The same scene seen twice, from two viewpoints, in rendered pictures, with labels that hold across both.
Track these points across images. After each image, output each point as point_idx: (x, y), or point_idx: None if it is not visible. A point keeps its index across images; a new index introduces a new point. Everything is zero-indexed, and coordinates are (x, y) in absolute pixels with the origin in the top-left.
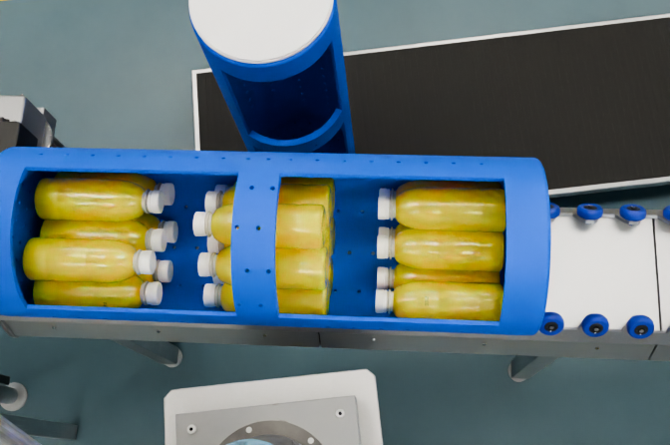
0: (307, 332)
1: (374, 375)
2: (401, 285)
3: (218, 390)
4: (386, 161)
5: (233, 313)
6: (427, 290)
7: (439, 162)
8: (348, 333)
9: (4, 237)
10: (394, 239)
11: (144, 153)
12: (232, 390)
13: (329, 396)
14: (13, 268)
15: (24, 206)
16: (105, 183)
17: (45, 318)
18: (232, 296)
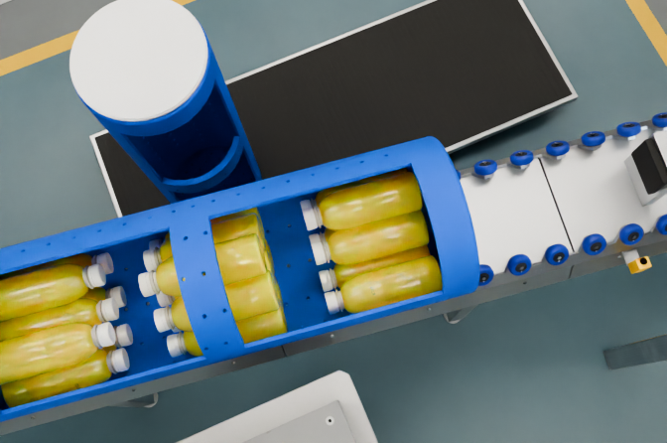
0: (271, 348)
1: (347, 373)
2: (345, 283)
3: (210, 433)
4: (301, 177)
5: (202, 358)
6: (370, 281)
7: (348, 164)
8: (308, 338)
9: None
10: (327, 244)
11: (72, 234)
12: (223, 429)
13: (314, 405)
14: None
15: None
16: (43, 272)
17: None
18: (196, 341)
